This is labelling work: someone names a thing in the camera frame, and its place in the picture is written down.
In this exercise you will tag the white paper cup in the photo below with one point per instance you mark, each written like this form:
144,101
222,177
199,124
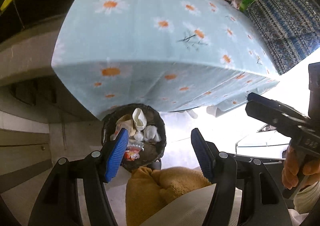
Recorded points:
140,119

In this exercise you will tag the person's right hand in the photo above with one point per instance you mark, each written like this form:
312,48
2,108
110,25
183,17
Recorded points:
291,168

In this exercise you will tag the white top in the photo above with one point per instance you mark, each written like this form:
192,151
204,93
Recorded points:
190,206

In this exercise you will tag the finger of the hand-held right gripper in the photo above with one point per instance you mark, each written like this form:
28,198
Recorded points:
265,117
270,104

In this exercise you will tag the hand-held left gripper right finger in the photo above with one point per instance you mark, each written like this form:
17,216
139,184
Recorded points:
203,156

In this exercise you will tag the blue patterned cloth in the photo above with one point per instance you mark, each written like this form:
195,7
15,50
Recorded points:
287,20

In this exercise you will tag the floral light blue tablecloth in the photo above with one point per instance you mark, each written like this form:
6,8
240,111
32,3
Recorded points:
155,40

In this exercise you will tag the black woven waste bin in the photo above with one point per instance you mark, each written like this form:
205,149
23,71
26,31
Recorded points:
150,146

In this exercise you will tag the clear plastic bag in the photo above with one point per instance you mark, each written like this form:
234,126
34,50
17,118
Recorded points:
136,145

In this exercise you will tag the red yellow snack wrapper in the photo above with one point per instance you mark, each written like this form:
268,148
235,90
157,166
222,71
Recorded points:
132,155

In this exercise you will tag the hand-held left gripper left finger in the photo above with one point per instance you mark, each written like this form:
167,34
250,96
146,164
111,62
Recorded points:
116,156

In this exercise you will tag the white plastic wrap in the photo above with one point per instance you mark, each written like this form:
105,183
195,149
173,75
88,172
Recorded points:
151,133

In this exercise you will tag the person's right forearm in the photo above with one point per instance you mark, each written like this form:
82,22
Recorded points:
308,198

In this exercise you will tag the orange fleece pants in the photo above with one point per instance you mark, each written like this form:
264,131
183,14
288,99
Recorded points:
160,191

